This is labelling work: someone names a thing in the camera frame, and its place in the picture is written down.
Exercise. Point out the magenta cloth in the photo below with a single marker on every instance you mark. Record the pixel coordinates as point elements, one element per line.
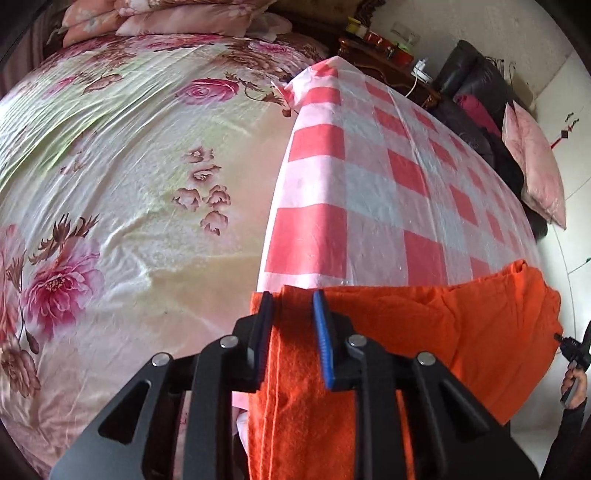
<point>478,113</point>

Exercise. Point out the red boxes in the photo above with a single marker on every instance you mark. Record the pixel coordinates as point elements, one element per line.
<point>388,46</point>

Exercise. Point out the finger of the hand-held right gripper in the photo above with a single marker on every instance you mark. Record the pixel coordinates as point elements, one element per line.
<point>568,346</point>

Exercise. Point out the white wall socket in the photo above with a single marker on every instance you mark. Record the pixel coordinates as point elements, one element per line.
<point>405,33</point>

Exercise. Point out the floral pink pillow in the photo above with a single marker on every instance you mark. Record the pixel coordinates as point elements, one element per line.
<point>90,21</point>
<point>184,4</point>
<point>194,21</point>

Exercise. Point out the brown bed headboard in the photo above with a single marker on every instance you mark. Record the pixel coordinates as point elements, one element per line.
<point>318,14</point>

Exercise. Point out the pink white checkered sheet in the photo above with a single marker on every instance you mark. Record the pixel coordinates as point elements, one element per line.
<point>369,184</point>

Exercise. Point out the wooden nightstand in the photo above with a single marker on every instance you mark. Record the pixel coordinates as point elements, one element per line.
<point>383,69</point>

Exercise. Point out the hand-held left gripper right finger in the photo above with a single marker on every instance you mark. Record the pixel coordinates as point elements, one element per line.
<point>322,337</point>

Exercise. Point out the person's right hand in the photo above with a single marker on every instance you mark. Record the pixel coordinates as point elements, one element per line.
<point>577,385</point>

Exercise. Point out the plain pink pillow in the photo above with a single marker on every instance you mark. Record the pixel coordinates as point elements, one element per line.
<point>535,161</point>

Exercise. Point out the black clothing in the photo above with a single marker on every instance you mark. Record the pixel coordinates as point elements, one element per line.
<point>505,161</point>

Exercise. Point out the floral bed sheet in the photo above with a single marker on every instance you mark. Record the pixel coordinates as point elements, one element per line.
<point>138,138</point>

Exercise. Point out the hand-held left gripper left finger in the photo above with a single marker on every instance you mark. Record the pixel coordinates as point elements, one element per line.
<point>264,332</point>

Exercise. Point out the red wall ornament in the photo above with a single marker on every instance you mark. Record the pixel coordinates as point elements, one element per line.
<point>564,131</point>

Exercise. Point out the yellow green packet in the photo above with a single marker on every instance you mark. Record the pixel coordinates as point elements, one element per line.
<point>356,26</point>

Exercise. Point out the black leather sofa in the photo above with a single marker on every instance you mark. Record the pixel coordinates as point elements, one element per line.
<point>480,74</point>

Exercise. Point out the person's right forearm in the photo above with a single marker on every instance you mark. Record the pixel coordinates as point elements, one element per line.
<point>565,443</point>

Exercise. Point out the orange pants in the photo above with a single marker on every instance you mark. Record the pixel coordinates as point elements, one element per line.
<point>415,323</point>

